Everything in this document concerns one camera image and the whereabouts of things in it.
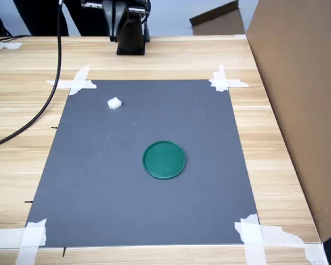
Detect small white plastic terminal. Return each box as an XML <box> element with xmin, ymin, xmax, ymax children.
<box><xmin>107</xmin><ymin>96</ymin><xmax>123</xmax><ymax>112</ymax></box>

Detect round green lid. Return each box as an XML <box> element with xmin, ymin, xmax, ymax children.
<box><xmin>142</xmin><ymin>140</ymin><xmax>187</xmax><ymax>181</ymax></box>

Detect folded brown cardboard piece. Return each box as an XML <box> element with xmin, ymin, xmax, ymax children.
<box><xmin>189</xmin><ymin>0</ymin><xmax>245</xmax><ymax>36</ymax></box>

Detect dark grey mat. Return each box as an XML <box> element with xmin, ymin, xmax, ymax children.
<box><xmin>25</xmin><ymin>79</ymin><xmax>261</xmax><ymax>248</ymax></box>

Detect large brown cardboard partition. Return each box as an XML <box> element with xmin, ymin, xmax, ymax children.
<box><xmin>245</xmin><ymin>0</ymin><xmax>331</xmax><ymax>243</ymax></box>

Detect thick black camera cable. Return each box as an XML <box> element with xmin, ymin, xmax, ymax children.
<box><xmin>0</xmin><ymin>0</ymin><xmax>65</xmax><ymax>150</ymax></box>

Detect small white taped bracket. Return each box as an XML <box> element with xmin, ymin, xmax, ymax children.
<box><xmin>0</xmin><ymin>41</ymin><xmax>23</xmax><ymax>51</ymax></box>

